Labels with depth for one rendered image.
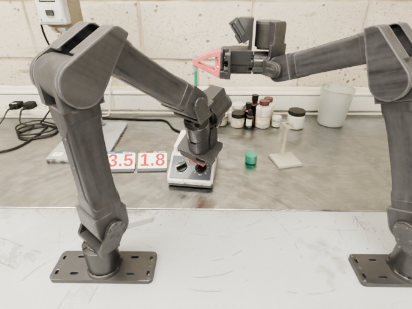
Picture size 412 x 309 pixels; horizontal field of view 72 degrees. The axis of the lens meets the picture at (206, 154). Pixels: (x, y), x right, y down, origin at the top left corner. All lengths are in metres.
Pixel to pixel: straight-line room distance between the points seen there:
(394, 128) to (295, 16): 0.80
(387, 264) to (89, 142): 0.61
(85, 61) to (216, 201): 0.50
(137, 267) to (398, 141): 0.53
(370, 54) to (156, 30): 0.89
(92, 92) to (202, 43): 0.88
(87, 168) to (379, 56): 0.49
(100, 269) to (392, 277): 0.56
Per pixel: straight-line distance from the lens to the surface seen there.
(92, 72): 0.41
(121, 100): 1.33
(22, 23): 1.45
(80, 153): 0.46
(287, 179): 0.88
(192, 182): 0.80
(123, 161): 0.93
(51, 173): 0.99
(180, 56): 1.27
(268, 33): 0.74
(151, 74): 0.49
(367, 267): 0.69
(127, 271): 0.62
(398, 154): 0.60
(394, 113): 0.57
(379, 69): 0.56
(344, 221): 0.79
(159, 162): 0.91
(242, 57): 0.74
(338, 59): 0.62
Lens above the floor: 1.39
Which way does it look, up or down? 31 degrees down
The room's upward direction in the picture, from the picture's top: straight up
